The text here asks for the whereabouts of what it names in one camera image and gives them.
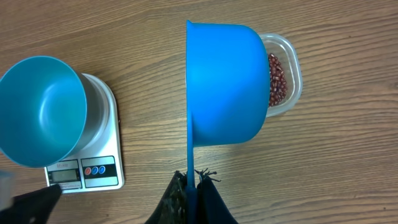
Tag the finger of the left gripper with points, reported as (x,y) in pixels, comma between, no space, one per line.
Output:
(33,207)

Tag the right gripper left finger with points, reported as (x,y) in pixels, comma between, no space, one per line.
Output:
(172,207)

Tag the red beans in container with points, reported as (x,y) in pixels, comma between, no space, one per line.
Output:
(278,88)

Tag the white digital kitchen scale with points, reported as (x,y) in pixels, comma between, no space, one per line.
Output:
(98,166)

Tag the blue plastic measuring scoop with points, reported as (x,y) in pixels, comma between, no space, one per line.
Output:
(227,90)

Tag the teal metal bowl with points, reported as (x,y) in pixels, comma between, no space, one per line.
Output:
(48,111)

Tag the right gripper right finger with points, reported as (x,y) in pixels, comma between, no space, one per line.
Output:
(211,208)

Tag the clear plastic container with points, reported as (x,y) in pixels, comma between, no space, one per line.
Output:
(287,55)

